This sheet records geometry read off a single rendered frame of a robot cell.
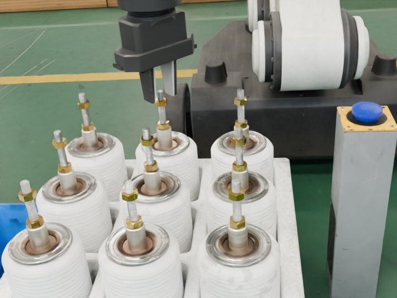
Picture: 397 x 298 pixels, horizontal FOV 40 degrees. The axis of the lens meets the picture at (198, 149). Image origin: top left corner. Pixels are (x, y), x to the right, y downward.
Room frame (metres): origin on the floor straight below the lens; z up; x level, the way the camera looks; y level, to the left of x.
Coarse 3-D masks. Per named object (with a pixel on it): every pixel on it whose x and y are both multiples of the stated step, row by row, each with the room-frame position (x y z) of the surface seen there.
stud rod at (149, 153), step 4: (144, 128) 0.61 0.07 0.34; (148, 128) 0.61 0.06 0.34; (144, 132) 0.61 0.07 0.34; (148, 132) 0.61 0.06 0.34; (144, 136) 0.61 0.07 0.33; (148, 136) 0.61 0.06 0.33; (148, 148) 0.61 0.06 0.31; (148, 152) 0.61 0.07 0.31; (152, 152) 0.61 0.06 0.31; (148, 156) 0.61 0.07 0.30; (152, 156) 0.61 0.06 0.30; (148, 160) 0.61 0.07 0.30; (152, 160) 0.61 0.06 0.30; (148, 164) 0.61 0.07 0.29
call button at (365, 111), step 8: (360, 104) 0.66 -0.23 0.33; (368, 104) 0.66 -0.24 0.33; (376, 104) 0.66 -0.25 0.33; (352, 112) 0.65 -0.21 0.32; (360, 112) 0.64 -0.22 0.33; (368, 112) 0.63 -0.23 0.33; (376, 112) 0.63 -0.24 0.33; (360, 120) 0.64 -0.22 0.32; (368, 120) 0.64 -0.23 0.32; (376, 120) 0.64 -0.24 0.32
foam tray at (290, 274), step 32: (128, 160) 0.81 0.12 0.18; (288, 160) 0.77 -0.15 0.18; (288, 192) 0.68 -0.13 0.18; (192, 224) 0.66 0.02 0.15; (288, 224) 0.60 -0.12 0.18; (96, 256) 0.56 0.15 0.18; (192, 256) 0.55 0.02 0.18; (288, 256) 0.53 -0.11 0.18; (0, 288) 0.52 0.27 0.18; (96, 288) 0.50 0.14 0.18; (192, 288) 0.49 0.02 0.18; (288, 288) 0.48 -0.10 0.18
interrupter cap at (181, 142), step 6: (174, 132) 0.76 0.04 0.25; (180, 132) 0.76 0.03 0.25; (156, 138) 0.75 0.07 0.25; (174, 138) 0.74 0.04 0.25; (180, 138) 0.74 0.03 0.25; (186, 138) 0.74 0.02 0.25; (156, 144) 0.73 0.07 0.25; (174, 144) 0.73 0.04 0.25; (180, 144) 0.72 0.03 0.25; (186, 144) 0.72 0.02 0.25; (144, 150) 0.71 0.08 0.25; (156, 150) 0.71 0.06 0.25; (162, 150) 0.71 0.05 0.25; (168, 150) 0.71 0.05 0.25; (174, 150) 0.71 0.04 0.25; (180, 150) 0.70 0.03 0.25; (156, 156) 0.69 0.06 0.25; (162, 156) 0.69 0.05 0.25; (168, 156) 0.69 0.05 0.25
